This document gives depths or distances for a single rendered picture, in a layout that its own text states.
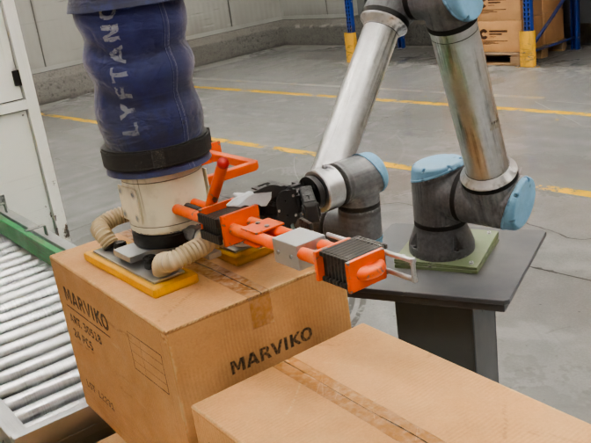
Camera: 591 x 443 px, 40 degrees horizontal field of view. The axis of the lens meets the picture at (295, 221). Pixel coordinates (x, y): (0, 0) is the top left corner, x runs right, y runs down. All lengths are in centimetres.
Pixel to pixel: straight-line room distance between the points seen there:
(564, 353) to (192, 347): 218
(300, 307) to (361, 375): 21
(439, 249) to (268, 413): 105
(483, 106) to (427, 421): 92
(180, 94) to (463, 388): 76
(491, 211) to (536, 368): 125
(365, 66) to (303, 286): 56
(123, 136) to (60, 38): 1026
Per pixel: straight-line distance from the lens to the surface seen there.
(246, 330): 151
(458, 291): 218
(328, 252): 123
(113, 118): 161
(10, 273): 353
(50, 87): 1161
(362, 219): 166
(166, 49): 158
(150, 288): 157
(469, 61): 193
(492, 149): 207
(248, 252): 165
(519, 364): 332
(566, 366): 332
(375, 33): 189
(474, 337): 235
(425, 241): 230
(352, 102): 183
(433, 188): 223
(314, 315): 159
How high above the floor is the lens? 168
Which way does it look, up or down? 19 degrees down
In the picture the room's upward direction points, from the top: 8 degrees counter-clockwise
